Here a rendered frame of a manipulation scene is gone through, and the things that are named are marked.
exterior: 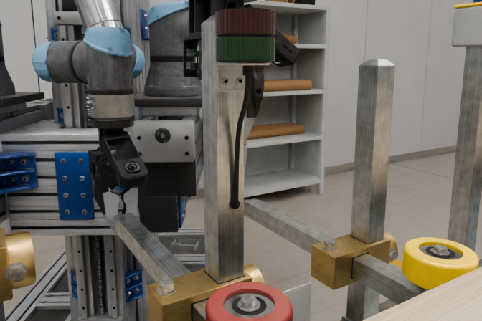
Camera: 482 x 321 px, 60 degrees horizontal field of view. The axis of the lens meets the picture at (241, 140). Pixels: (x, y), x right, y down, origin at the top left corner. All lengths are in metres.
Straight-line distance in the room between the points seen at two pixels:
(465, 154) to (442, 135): 4.83
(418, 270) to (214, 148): 0.27
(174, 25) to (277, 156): 2.90
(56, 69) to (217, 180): 0.43
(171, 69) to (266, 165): 2.82
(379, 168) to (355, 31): 3.79
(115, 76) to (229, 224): 0.35
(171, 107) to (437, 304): 0.75
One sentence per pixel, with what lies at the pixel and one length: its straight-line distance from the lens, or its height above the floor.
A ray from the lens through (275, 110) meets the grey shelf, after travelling 3.76.
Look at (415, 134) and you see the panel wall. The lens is 5.25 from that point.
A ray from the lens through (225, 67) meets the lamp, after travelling 0.45.
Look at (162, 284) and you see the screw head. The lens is 0.50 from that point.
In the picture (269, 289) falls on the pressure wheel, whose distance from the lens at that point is 0.43.
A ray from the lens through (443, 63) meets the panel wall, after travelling 5.53.
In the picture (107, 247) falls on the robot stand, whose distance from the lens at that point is 1.31.
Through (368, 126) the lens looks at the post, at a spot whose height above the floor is 1.03.
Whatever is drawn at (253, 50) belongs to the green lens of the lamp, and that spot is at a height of 1.14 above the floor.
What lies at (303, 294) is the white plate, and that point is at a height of 0.79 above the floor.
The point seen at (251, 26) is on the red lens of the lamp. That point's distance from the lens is 0.40.
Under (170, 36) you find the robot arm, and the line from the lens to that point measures 1.06.
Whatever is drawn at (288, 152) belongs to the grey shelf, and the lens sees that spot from 3.93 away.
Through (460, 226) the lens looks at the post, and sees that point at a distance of 0.88.
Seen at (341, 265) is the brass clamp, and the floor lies 0.85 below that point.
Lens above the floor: 1.13
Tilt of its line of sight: 11 degrees down
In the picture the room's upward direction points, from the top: straight up
